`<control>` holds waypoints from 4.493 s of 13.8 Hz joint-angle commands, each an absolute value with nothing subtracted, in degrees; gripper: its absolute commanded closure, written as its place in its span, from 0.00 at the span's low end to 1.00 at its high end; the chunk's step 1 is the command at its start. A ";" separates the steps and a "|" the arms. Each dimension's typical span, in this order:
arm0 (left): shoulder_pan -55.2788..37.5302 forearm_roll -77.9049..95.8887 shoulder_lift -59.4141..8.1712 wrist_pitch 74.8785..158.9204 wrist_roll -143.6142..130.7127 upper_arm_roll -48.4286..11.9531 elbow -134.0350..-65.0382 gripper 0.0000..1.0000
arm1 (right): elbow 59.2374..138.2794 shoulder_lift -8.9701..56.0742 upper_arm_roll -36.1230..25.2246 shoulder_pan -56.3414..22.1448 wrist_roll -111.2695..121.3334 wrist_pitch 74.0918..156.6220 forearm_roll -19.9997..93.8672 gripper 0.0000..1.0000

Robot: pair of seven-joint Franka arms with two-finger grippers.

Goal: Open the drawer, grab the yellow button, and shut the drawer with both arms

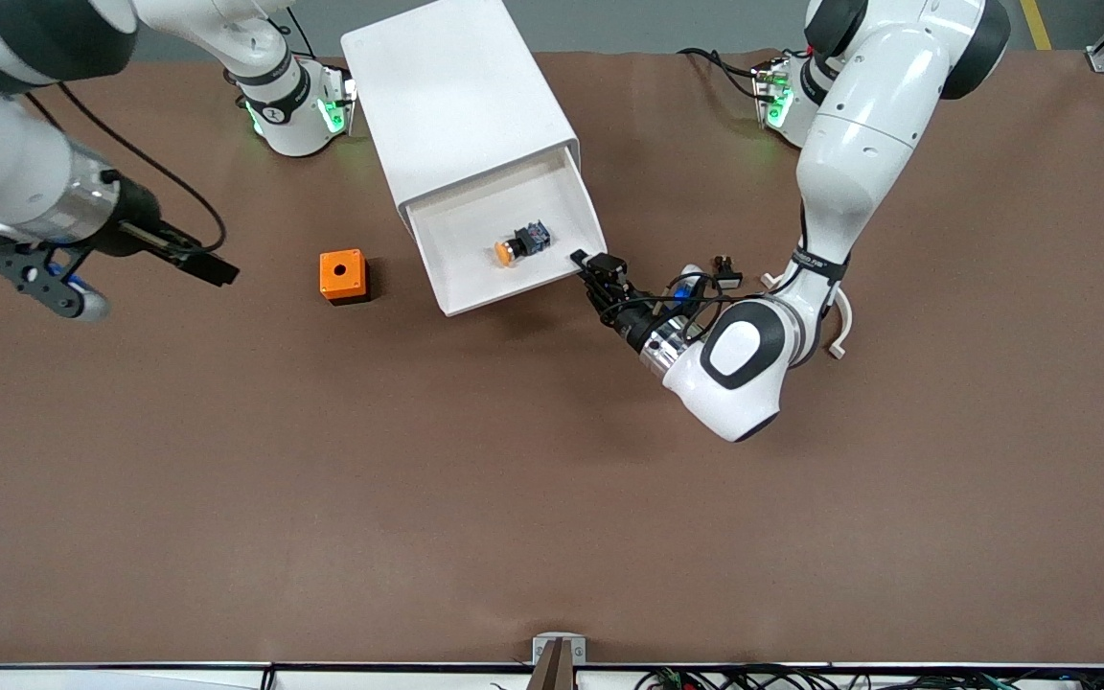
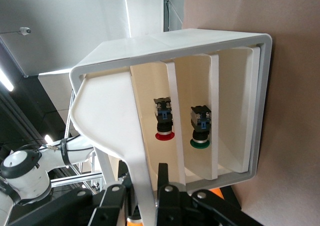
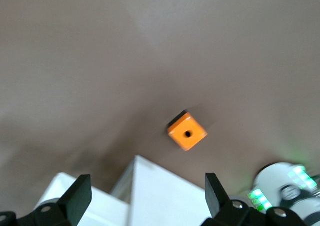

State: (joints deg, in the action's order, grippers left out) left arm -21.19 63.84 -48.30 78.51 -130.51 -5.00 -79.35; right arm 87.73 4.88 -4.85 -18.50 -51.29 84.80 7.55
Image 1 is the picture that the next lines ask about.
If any black base power cable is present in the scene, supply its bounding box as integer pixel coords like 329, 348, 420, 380
678, 46, 766, 102

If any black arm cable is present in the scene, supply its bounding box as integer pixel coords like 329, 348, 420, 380
608, 271, 802, 323
25, 81, 228, 252

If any white plastic drawer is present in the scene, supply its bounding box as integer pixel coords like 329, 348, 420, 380
406, 144, 608, 317

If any white curved plastic bracket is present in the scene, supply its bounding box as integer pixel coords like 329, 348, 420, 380
760, 271, 854, 360

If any black cable bundle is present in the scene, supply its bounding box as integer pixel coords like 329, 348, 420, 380
633, 664, 1104, 690

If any orange push button switch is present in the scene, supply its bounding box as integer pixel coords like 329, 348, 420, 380
494, 220, 553, 267

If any white drawer cabinet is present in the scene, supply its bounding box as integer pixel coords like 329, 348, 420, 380
341, 0, 580, 214

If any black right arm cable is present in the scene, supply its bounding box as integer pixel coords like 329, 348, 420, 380
25, 81, 228, 252

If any orange box with black base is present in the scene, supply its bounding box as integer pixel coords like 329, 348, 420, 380
319, 249, 371, 306

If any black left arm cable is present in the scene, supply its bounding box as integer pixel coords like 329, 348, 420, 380
608, 271, 802, 323

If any grey metal bracket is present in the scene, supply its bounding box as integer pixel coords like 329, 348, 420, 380
532, 632, 587, 665

